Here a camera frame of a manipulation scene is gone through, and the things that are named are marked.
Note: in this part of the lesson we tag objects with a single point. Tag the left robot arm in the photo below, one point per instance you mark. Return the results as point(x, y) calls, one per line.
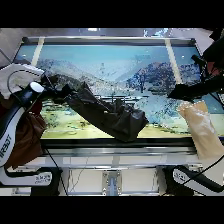
point(10, 133)

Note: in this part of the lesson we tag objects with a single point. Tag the black garment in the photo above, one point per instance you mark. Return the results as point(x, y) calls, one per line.
point(113, 116)

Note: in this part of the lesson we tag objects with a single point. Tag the beige garment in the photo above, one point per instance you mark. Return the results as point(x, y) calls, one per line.
point(203, 130)

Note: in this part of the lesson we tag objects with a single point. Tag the brown garment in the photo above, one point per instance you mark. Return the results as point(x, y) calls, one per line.
point(28, 136)

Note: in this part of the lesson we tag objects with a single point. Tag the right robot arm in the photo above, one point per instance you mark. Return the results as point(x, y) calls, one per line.
point(217, 83)

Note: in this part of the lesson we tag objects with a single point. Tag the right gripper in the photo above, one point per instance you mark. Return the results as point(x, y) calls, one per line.
point(190, 91)

